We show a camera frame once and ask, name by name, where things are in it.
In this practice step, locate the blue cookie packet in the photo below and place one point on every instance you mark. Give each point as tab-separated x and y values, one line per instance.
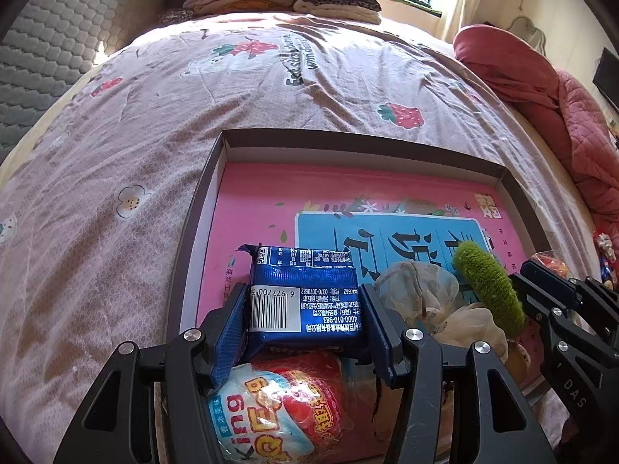
309	309

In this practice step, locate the pink and blue book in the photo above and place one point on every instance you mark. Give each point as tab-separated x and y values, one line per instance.
251	212

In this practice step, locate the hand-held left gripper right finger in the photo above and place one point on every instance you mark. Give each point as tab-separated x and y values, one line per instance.
379	343

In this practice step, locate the small colourful toy figure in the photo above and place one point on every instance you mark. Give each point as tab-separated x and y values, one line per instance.
608	265

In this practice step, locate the printed strawberry bedsheet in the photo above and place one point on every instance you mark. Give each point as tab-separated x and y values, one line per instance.
121	130

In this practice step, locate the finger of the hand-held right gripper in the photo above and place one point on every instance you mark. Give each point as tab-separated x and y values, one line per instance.
570	362
551	285

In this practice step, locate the black television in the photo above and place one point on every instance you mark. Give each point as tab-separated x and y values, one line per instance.
608	75

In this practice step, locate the wrapped snack bag left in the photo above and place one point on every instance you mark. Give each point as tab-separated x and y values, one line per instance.
290	406

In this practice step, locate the shallow cardboard box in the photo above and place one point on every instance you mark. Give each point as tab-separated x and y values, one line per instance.
205	232

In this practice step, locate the green windowsill mat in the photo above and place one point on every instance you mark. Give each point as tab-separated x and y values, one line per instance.
420	9

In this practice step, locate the beige mesh pouf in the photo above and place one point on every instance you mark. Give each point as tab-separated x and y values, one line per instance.
435	290

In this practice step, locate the pink quilted blanket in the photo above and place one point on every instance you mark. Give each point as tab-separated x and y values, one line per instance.
532	87

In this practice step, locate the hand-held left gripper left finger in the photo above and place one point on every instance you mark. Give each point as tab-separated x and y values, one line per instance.
227	343

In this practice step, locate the walnut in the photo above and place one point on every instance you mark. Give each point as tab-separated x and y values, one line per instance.
518	362

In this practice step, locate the grey quilted headboard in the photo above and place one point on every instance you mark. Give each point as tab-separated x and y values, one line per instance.
48	34

